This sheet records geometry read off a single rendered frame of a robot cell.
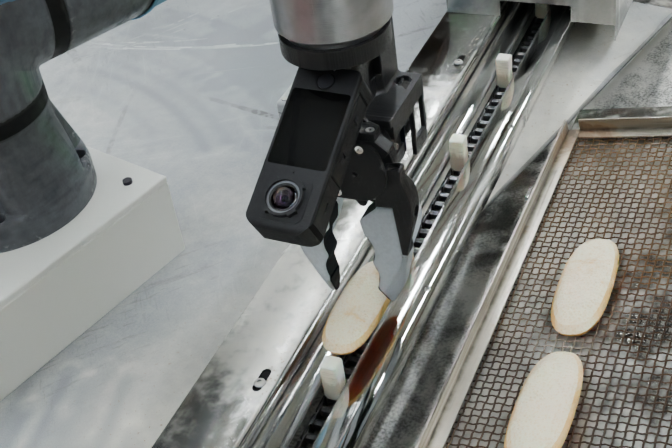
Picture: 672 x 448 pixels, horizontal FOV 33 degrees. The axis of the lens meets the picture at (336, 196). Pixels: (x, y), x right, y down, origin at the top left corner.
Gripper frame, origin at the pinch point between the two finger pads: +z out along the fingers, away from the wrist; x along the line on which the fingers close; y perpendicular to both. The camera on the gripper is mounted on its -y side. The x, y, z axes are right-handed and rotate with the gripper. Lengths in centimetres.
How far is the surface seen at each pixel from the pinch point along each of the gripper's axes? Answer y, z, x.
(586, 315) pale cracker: -0.6, -1.6, -16.5
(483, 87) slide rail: 33.7, 4.0, 1.2
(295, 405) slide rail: -8.5, 4.1, 1.8
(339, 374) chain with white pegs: -5.9, 3.0, -0.6
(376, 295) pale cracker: 0.6, 1.2, -1.0
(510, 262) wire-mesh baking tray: 5.2, 0.0, -9.7
